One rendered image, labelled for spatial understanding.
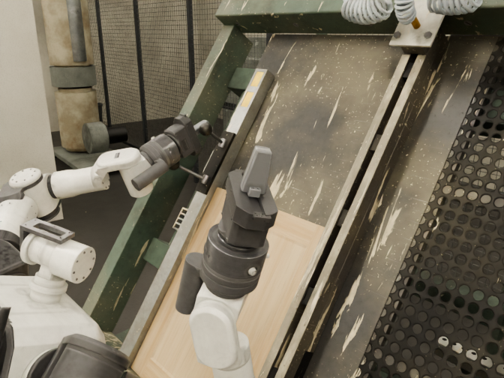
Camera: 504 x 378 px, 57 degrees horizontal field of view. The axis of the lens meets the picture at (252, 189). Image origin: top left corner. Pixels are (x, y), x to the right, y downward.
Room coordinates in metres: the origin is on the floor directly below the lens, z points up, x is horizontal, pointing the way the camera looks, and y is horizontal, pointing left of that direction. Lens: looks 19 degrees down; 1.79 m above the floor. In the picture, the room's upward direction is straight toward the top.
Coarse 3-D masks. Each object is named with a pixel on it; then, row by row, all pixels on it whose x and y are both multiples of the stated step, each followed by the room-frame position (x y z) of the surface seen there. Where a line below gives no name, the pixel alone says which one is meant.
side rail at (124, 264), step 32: (224, 32) 1.67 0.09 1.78; (224, 64) 1.62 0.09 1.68; (192, 96) 1.57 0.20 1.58; (224, 96) 1.62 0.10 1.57; (192, 160) 1.52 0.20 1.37; (160, 192) 1.43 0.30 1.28; (128, 224) 1.38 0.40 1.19; (160, 224) 1.43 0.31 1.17; (128, 256) 1.34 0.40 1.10; (96, 288) 1.30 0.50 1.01; (128, 288) 1.33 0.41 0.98; (96, 320) 1.25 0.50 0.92
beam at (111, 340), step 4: (104, 332) 1.25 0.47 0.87; (108, 332) 1.27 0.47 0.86; (104, 336) 1.22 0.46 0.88; (108, 336) 1.23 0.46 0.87; (112, 336) 1.25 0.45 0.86; (108, 340) 1.20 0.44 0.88; (112, 340) 1.21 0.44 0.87; (116, 340) 1.22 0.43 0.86; (108, 344) 1.17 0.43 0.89; (112, 344) 1.18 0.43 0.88; (116, 344) 1.19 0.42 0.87; (120, 344) 1.21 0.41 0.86; (116, 348) 1.16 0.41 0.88; (128, 368) 1.05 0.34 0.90; (132, 372) 1.04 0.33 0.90
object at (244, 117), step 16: (272, 80) 1.44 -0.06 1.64; (256, 96) 1.40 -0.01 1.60; (240, 112) 1.39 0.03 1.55; (256, 112) 1.40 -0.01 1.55; (240, 128) 1.35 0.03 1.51; (240, 144) 1.35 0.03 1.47; (224, 160) 1.31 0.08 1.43; (224, 176) 1.31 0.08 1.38; (208, 192) 1.27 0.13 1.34; (192, 208) 1.26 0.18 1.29; (192, 224) 1.23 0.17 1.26; (176, 240) 1.23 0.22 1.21; (176, 256) 1.19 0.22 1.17; (160, 272) 1.19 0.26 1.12; (160, 288) 1.15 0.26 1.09; (144, 304) 1.15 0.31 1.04; (144, 320) 1.11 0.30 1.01; (128, 336) 1.11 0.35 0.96; (144, 336) 1.10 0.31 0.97; (128, 352) 1.07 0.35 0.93
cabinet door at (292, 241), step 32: (224, 192) 1.26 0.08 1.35; (288, 224) 1.06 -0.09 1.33; (288, 256) 1.00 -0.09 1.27; (256, 288) 1.00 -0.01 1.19; (288, 288) 0.95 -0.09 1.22; (160, 320) 1.10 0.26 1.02; (256, 320) 0.94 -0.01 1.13; (160, 352) 1.04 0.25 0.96; (192, 352) 0.98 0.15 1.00; (256, 352) 0.89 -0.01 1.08
